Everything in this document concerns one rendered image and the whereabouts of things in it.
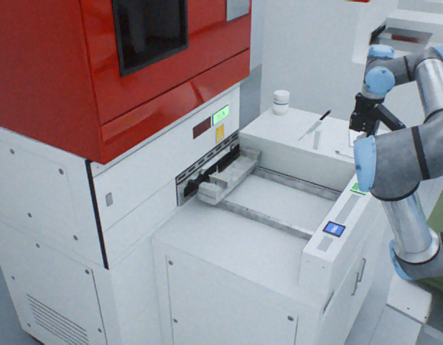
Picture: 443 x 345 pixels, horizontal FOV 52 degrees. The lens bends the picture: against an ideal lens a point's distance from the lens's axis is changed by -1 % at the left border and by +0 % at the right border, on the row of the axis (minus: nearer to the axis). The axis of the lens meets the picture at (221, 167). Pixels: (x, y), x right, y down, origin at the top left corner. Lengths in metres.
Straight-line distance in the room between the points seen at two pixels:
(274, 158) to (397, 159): 1.01
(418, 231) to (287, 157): 0.82
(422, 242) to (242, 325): 0.68
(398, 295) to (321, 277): 0.25
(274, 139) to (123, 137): 0.81
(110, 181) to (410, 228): 0.82
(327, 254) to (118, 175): 0.65
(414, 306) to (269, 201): 0.64
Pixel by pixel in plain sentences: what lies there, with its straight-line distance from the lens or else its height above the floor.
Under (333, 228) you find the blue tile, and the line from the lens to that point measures 1.45.
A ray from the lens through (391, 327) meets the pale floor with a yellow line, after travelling 2.54.
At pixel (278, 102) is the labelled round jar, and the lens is 2.10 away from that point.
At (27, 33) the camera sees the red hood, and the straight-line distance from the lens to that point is 1.28.
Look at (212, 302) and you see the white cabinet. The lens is 1.64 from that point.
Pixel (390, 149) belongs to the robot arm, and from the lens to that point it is 0.99.
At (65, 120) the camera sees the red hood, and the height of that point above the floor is 1.33.
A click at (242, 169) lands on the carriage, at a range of 1.86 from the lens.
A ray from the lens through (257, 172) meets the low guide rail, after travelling 1.92.
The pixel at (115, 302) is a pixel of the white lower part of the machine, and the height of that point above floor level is 0.67.
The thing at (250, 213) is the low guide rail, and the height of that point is 0.84.
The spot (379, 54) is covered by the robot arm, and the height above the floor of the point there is 1.45.
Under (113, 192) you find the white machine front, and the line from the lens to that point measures 1.39.
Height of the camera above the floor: 1.86
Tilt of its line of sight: 32 degrees down
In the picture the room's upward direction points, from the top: straight up
